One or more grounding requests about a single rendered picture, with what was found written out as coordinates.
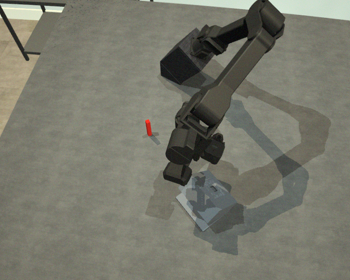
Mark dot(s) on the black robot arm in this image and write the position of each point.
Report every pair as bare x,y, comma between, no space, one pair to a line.
262,26

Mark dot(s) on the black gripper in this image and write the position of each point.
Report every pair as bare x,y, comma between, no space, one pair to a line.
179,174

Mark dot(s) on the red rectangular peg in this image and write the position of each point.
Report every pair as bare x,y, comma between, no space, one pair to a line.
148,127

